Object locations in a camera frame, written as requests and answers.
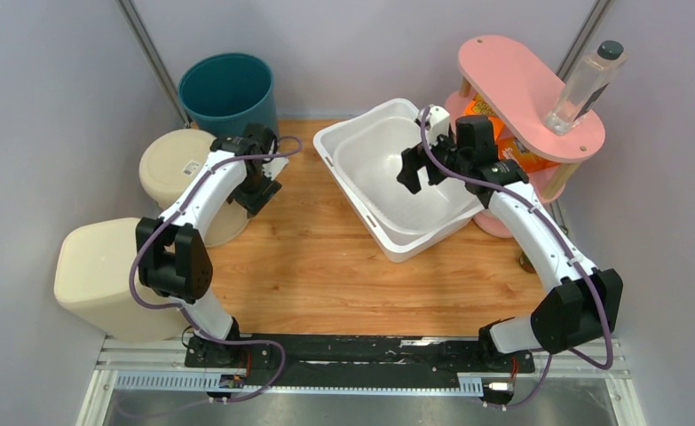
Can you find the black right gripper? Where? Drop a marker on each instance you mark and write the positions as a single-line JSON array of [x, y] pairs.
[[412, 160]]

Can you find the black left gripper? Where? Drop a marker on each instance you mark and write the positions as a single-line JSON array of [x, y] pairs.
[[255, 203]]

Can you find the cream large bucket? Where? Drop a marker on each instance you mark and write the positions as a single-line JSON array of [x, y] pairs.
[[169, 166]]

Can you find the teal plastic bucket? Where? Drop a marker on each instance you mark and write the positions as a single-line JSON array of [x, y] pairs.
[[225, 93]]

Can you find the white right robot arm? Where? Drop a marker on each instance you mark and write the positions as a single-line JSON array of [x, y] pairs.
[[582, 300]]

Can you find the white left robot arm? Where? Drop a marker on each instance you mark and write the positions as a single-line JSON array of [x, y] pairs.
[[172, 259]]

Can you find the cream square container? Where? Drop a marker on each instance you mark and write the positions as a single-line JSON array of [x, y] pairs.
[[92, 282]]

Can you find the white plastic tub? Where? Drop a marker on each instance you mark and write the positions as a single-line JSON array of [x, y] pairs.
[[363, 156]]

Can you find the orange snack box upper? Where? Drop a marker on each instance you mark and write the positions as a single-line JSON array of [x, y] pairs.
[[478, 106]]

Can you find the orange snack box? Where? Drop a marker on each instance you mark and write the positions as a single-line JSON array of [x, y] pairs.
[[512, 149], [478, 106]]

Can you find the orange snack box lower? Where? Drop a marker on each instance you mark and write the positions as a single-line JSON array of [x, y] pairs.
[[512, 149]]

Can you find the pink two-tier shelf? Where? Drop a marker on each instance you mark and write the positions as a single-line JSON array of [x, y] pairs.
[[521, 89]]

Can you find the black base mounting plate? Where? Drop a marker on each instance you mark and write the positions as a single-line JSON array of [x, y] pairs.
[[352, 361]]

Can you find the clear bottle black cap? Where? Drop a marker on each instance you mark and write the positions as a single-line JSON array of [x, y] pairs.
[[584, 86]]

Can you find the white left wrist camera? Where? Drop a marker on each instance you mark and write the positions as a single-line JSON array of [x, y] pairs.
[[273, 168]]

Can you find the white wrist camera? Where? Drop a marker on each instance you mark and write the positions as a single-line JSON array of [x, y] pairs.
[[435, 121], [273, 168]]

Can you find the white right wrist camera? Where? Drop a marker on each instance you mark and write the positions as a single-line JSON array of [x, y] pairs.
[[435, 121]]

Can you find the aluminium frame rail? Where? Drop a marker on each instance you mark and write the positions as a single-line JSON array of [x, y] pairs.
[[149, 384]]

